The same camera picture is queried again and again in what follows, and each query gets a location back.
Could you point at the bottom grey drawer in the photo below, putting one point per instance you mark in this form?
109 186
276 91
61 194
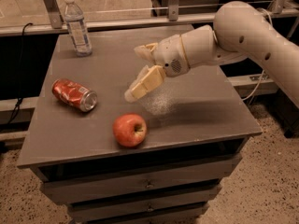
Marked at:
192 210

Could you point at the metal railing frame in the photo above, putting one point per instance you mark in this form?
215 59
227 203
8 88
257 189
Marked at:
45 17

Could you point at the middle grey drawer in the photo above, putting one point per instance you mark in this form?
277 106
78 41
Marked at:
143 202

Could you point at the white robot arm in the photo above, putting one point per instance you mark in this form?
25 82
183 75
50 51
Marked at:
239 31

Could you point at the red apple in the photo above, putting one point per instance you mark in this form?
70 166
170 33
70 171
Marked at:
129 130

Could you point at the grey drawer cabinet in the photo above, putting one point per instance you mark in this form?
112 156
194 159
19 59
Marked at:
108 161

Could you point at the red coke can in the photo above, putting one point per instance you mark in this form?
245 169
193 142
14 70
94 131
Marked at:
74 94

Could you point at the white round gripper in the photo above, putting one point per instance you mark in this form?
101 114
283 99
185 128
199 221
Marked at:
169 57

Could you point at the clear plastic water bottle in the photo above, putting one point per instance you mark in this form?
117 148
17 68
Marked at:
76 26

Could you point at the grey drawer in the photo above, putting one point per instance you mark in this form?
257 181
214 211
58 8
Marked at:
192 210
155 177
143 202

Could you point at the top grey drawer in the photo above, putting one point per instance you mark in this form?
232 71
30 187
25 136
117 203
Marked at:
155 177

